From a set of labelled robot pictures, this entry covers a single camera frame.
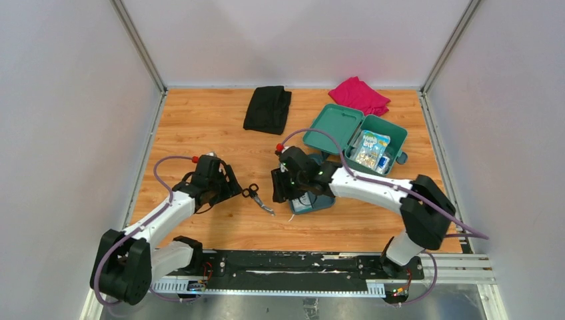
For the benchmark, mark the teal medicine box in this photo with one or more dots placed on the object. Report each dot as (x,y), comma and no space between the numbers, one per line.
(336,128)

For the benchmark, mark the black folded cloth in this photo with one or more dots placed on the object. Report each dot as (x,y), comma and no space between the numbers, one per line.
(268,110)

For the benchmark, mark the teal white sachet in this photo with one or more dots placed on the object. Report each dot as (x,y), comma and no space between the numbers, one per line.
(302,204)

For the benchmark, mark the small white blue bottle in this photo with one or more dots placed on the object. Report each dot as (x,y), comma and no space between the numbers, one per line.
(383,164)

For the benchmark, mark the dark teal divided tray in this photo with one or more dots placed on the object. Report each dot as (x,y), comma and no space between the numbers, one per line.
(319,202)

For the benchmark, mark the light blue mask packet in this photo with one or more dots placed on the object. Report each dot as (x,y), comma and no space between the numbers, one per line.
(369,148)

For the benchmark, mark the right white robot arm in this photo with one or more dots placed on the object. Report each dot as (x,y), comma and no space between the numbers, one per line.
(425,210)

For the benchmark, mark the pink folded cloth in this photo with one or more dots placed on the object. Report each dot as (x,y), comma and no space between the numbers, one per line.
(356,94)

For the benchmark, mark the black handled scissors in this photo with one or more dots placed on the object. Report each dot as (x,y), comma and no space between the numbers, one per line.
(252,192)

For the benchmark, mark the black metal base rail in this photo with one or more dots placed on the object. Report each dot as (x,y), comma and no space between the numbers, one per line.
(320,274)

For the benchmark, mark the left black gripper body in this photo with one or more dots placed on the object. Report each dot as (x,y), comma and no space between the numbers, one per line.
(218,188)

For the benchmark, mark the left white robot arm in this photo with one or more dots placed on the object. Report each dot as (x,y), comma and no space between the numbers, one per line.
(145,243)

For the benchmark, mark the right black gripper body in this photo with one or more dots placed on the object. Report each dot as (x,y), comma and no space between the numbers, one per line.
(288,186)

